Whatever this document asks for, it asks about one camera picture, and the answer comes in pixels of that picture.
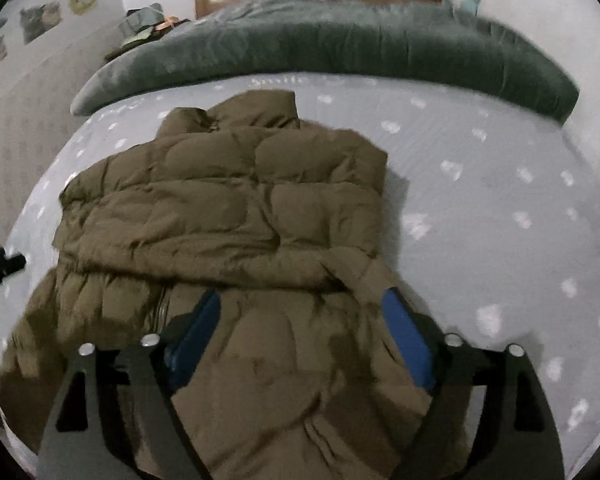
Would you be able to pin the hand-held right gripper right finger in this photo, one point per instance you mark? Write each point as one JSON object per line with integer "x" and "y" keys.
{"x": 407, "y": 335}

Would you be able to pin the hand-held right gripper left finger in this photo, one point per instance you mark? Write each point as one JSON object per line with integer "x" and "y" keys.
{"x": 192, "y": 332}

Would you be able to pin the olive puffer jacket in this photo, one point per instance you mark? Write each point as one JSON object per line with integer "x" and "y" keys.
{"x": 230, "y": 240}

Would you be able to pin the grey flower-print bed sheet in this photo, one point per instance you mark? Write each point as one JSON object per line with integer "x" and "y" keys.
{"x": 480, "y": 200}

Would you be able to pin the green cloth pile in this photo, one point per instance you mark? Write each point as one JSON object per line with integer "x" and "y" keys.
{"x": 145, "y": 23}

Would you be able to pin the dark grey plush blanket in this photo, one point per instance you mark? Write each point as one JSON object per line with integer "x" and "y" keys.
{"x": 340, "y": 45}

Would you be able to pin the cat wall stickers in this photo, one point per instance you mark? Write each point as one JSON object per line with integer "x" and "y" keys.
{"x": 40, "y": 15}

